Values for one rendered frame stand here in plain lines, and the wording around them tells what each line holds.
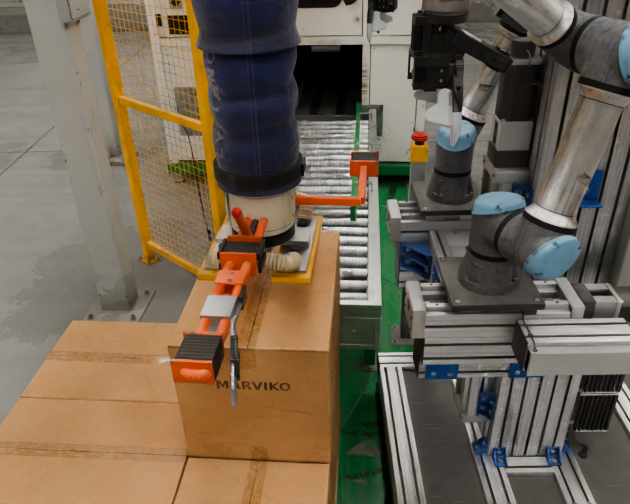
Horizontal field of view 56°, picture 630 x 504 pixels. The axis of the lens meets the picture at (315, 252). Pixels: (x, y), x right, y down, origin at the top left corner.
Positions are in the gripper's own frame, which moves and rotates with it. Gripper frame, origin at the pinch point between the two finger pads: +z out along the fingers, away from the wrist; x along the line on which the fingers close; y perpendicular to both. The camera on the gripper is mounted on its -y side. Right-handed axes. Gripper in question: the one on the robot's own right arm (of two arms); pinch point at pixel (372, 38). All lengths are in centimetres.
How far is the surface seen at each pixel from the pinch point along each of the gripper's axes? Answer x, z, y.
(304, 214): -50, 38, -9
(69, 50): 23, 13, -131
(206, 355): -124, 28, -5
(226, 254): -92, 28, -14
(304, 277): -77, 42, -1
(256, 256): -90, 29, -8
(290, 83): -63, -2, -7
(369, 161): -32.9, 28.0, 6.2
